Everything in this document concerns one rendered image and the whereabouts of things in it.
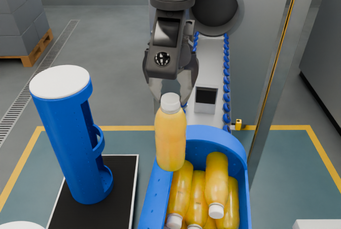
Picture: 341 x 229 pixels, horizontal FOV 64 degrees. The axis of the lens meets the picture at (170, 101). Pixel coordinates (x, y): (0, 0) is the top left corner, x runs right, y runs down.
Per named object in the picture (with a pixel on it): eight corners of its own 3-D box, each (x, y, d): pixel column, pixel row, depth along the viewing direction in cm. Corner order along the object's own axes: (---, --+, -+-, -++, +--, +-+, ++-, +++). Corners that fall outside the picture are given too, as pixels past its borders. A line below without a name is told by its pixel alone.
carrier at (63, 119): (80, 213, 172) (121, 189, 185) (38, 108, 117) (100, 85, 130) (65, 182, 190) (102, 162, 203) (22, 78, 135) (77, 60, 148)
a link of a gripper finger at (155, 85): (164, 89, 59) (171, 52, 53) (159, 106, 54) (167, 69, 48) (149, 85, 59) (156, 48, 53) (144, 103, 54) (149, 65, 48)
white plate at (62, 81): (38, 105, 117) (39, 107, 118) (98, 83, 129) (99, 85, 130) (22, 76, 134) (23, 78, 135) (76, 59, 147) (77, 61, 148)
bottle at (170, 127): (169, 180, 62) (168, 120, 50) (149, 161, 66) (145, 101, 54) (191, 163, 66) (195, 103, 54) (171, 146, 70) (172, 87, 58)
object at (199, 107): (214, 111, 130) (218, 85, 121) (214, 117, 127) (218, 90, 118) (194, 109, 132) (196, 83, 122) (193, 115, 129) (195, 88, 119)
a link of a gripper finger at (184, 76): (198, 89, 58) (193, 51, 52) (196, 108, 53) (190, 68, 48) (183, 90, 58) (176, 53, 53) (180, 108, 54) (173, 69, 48)
